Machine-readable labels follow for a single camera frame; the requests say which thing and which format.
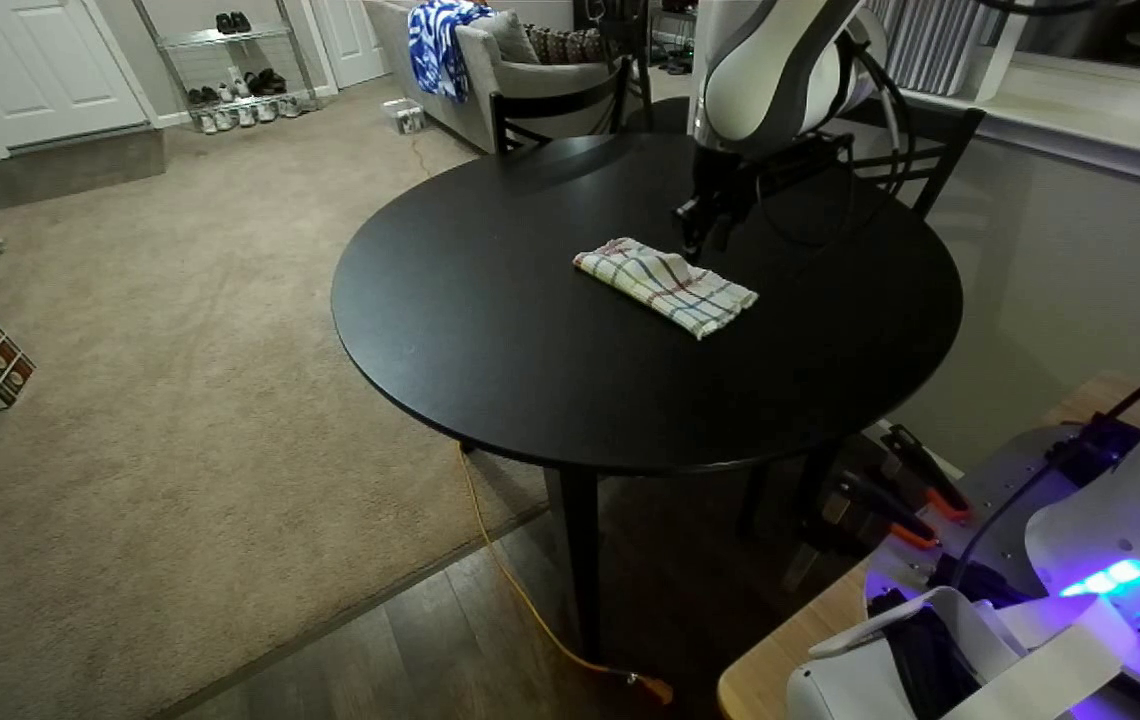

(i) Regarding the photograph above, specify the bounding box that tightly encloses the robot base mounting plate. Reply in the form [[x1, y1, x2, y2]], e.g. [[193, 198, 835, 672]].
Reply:
[[715, 397, 1140, 720]]

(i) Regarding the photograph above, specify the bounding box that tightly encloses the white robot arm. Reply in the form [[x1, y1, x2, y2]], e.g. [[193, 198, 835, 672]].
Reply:
[[674, 0, 1140, 684]]

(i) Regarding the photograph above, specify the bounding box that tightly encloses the round black dining table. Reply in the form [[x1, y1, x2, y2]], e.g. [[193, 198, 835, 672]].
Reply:
[[326, 130, 967, 665]]

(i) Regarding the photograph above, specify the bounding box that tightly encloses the plaid checkered dish towel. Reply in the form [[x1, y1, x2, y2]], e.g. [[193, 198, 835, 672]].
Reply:
[[573, 236, 761, 340]]

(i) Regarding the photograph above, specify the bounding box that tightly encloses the grey armchair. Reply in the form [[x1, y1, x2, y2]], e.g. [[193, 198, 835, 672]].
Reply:
[[367, 0, 632, 158]]

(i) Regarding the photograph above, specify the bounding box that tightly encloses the white shoe rack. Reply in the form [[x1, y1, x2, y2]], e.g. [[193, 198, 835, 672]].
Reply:
[[131, 0, 316, 137]]

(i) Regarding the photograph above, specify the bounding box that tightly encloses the black chair behind table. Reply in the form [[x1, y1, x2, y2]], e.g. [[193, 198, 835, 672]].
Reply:
[[833, 99, 984, 216]]

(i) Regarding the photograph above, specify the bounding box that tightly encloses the white headset on cart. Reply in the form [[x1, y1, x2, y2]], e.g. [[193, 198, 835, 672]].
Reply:
[[786, 587, 1134, 720]]

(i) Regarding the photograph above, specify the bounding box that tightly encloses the blue white blanket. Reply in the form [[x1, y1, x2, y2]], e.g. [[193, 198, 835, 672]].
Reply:
[[407, 0, 486, 99]]

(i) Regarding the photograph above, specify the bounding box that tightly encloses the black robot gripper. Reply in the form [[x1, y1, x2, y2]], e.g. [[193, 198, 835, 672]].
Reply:
[[673, 150, 776, 261]]

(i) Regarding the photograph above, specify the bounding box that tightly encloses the black orange bar clamp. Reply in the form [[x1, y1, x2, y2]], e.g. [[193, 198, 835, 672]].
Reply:
[[884, 423, 972, 526]]

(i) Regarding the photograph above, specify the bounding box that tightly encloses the orange extension cord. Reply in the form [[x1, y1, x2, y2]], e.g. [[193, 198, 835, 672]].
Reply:
[[461, 451, 674, 710]]

